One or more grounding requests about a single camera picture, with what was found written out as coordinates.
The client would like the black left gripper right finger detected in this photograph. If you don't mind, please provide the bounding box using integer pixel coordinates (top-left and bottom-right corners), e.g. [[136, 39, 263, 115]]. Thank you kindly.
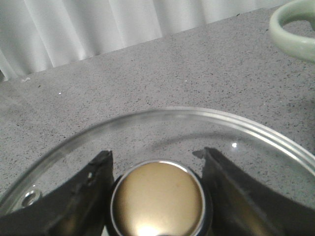
[[203, 147, 315, 236]]

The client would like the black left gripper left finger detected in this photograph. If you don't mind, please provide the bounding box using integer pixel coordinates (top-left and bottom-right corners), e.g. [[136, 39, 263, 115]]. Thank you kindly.
[[0, 150, 114, 236]]

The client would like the glass pot lid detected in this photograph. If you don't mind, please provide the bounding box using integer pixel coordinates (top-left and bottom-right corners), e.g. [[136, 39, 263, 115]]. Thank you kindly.
[[0, 107, 315, 236]]

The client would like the light green electric pot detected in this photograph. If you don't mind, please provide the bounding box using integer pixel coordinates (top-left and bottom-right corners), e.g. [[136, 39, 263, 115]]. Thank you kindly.
[[269, 0, 315, 63]]

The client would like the white pleated curtain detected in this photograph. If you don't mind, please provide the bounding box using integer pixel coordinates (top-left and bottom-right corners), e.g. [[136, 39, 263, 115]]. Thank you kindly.
[[0, 0, 284, 80]]

